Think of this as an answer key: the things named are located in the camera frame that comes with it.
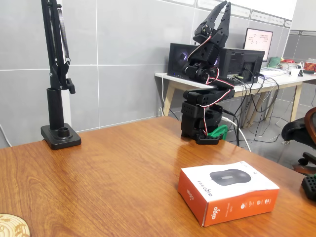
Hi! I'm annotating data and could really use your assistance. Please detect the white table wooden legs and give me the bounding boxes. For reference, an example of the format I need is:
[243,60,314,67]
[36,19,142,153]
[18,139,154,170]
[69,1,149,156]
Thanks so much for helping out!
[155,66,316,129]

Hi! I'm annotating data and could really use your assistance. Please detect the thin white wall cable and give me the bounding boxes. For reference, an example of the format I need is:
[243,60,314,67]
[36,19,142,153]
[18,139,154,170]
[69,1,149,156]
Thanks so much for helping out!
[0,122,12,148]

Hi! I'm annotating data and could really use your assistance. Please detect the black power cable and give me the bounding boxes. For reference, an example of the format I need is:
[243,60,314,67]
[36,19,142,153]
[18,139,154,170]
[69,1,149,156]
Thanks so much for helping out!
[222,108,241,148]

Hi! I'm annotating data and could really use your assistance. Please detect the green table clamp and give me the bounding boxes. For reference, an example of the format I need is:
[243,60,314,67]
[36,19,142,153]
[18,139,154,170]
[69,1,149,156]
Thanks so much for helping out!
[206,124,228,142]

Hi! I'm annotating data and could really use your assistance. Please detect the black perforated arm base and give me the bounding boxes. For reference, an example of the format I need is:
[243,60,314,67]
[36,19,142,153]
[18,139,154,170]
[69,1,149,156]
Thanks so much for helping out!
[301,173,316,200]

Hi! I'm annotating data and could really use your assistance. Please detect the white paper stack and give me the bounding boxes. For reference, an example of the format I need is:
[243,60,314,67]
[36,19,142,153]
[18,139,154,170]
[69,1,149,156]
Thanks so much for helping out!
[260,68,285,78]

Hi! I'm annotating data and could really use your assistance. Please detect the round wooden coaster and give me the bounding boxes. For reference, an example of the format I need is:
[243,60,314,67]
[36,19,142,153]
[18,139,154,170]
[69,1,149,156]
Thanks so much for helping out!
[0,213,30,237]

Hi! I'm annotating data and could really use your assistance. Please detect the computer monitor white screen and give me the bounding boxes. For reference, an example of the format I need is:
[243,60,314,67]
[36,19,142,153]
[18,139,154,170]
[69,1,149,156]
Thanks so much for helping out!
[243,27,274,62]

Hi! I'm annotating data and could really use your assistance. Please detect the orange white mouse box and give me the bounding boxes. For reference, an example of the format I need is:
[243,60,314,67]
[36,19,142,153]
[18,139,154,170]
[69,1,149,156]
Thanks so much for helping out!
[177,160,280,227]

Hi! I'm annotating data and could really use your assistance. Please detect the black spring boom stand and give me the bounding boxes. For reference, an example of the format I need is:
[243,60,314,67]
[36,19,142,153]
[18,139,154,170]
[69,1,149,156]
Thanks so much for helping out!
[40,0,82,151]

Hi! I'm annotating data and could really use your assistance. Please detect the red tin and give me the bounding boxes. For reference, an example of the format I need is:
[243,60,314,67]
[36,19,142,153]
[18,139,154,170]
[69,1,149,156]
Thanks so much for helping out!
[303,58,316,74]

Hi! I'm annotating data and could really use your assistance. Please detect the black office chair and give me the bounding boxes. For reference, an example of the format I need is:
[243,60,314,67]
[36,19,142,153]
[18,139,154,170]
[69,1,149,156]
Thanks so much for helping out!
[281,106,316,176]

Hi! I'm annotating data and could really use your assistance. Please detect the black computer case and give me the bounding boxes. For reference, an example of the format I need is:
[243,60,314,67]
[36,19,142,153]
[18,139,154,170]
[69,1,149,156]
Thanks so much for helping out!
[167,42,266,86]

